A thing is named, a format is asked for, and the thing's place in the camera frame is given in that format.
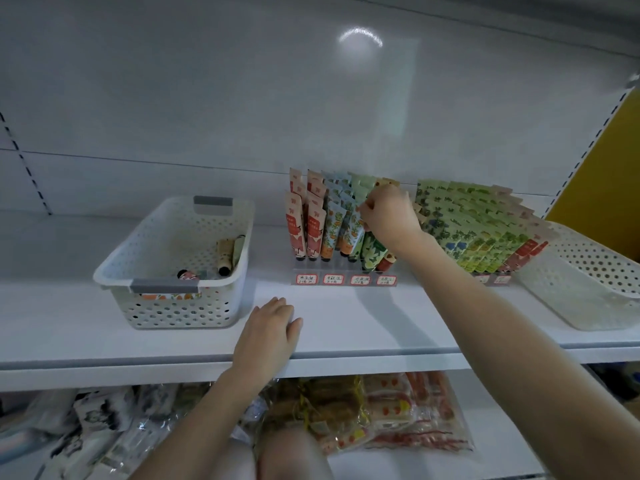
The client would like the white metal shelf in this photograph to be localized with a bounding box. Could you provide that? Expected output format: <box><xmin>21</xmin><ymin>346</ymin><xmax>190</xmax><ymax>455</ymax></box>
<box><xmin>0</xmin><ymin>0</ymin><xmax>640</xmax><ymax>480</ymax></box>

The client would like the clear divider tray with labels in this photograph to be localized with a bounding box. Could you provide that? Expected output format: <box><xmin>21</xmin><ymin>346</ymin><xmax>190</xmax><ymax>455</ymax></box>
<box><xmin>295</xmin><ymin>271</ymin><xmax>516</xmax><ymax>287</ymax></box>

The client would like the pile of snack packets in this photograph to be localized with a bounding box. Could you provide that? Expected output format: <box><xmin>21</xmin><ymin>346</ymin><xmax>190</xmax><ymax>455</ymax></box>
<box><xmin>0</xmin><ymin>373</ymin><xmax>473</xmax><ymax>480</ymax></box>

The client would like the row of hand cream tubes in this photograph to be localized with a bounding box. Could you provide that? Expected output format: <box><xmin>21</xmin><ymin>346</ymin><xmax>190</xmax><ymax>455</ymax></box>
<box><xmin>286</xmin><ymin>167</ymin><xmax>551</xmax><ymax>276</ymax></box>

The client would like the white perforated plastic basket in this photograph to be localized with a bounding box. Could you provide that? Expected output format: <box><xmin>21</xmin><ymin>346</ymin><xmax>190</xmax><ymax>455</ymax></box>
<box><xmin>515</xmin><ymin>223</ymin><xmax>640</xmax><ymax>332</ymax></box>
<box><xmin>94</xmin><ymin>195</ymin><xmax>255</xmax><ymax>330</ymax></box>

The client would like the person's left hand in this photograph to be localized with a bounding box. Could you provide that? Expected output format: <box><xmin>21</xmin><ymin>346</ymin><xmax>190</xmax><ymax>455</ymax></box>
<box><xmin>232</xmin><ymin>297</ymin><xmax>303</xmax><ymax>391</ymax></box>

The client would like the person's right leg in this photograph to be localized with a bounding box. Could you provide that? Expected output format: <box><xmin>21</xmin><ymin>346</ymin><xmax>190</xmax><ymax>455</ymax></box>
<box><xmin>258</xmin><ymin>427</ymin><xmax>336</xmax><ymax>480</ymax></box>

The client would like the person's leg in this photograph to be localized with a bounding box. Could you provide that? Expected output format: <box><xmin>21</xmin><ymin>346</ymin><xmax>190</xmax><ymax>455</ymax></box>
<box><xmin>258</xmin><ymin>427</ymin><xmax>336</xmax><ymax>480</ymax></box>
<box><xmin>210</xmin><ymin>445</ymin><xmax>261</xmax><ymax>480</ymax></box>

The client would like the person's left leg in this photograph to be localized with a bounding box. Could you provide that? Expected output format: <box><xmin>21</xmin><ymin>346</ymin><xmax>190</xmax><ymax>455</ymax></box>
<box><xmin>210</xmin><ymin>445</ymin><xmax>261</xmax><ymax>480</ymax></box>

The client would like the person's left forearm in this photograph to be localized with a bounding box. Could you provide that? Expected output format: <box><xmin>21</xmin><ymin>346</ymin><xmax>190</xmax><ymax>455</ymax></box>
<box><xmin>132</xmin><ymin>369</ymin><xmax>276</xmax><ymax>480</ymax></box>

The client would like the person's right hand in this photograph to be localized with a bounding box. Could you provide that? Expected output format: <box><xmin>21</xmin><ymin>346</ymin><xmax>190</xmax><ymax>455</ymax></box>
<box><xmin>358</xmin><ymin>183</ymin><xmax>426</xmax><ymax>258</ymax></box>

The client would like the person's right forearm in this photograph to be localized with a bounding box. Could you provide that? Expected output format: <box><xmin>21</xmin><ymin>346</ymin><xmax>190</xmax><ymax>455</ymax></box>
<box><xmin>400</xmin><ymin>239</ymin><xmax>640</xmax><ymax>480</ymax></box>

